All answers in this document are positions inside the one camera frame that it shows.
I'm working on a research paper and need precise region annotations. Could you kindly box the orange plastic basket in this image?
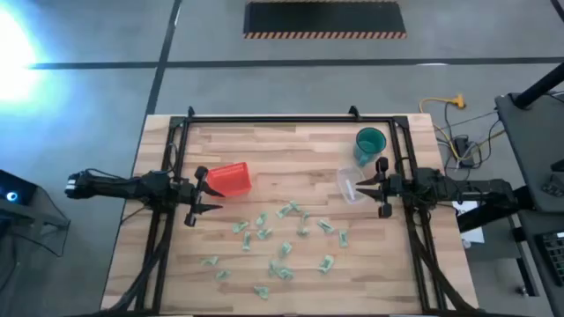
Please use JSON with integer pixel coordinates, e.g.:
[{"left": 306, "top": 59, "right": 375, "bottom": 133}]
[{"left": 205, "top": 161, "right": 254, "bottom": 198}]

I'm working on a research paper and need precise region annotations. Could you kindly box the black cart beam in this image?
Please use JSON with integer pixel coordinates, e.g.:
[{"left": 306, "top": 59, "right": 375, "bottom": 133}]
[{"left": 456, "top": 184, "right": 535, "bottom": 233}]

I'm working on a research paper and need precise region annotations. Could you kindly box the black metal table frame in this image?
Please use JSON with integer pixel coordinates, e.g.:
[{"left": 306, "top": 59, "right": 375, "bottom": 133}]
[{"left": 99, "top": 105, "right": 481, "bottom": 317}]

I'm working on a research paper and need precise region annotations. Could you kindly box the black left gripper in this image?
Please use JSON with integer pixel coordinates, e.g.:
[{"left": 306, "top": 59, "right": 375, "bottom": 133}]
[{"left": 174, "top": 165, "right": 226, "bottom": 228}]

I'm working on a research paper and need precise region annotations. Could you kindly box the black hazard-striped floor mat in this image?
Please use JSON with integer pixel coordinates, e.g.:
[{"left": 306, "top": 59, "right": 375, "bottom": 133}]
[{"left": 243, "top": 0, "right": 407, "bottom": 40}]

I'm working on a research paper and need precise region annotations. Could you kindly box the yellow extension cord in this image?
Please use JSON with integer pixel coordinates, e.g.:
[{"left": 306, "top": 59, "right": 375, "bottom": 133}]
[{"left": 418, "top": 93, "right": 468, "bottom": 162}]

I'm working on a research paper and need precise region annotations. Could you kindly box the black pole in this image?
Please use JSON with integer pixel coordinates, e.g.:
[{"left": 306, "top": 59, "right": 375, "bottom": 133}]
[{"left": 513, "top": 61, "right": 564, "bottom": 110}]

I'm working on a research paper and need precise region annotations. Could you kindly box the teal green cup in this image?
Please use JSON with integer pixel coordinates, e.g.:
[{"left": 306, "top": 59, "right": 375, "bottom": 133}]
[{"left": 352, "top": 127, "right": 388, "bottom": 168}]

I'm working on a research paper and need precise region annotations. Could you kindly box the white paper sheet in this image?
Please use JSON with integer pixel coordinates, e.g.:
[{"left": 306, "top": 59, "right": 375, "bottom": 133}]
[{"left": 451, "top": 200, "right": 486, "bottom": 246}]

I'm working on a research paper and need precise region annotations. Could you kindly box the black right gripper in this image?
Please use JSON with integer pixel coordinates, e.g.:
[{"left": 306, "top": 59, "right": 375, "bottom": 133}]
[{"left": 355, "top": 156, "right": 404, "bottom": 220}]

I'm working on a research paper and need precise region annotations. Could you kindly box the black device with blue light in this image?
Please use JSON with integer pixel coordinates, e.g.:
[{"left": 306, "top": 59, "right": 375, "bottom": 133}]
[{"left": 0, "top": 169, "right": 39, "bottom": 206}]

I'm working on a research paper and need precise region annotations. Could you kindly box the grey cart top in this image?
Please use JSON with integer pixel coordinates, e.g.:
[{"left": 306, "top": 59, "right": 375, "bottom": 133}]
[{"left": 493, "top": 91, "right": 564, "bottom": 213}]

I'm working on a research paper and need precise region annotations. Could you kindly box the black power strip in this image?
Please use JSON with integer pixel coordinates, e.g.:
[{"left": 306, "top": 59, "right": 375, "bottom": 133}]
[{"left": 453, "top": 135, "right": 475, "bottom": 168}]

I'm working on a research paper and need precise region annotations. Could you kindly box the clear plastic container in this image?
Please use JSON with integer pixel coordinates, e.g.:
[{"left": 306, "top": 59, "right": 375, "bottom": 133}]
[{"left": 336, "top": 166, "right": 369, "bottom": 205}]

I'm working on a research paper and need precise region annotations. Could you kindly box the black keyboard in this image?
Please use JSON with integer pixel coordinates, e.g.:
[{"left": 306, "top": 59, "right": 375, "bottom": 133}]
[{"left": 535, "top": 231, "right": 564, "bottom": 287}]

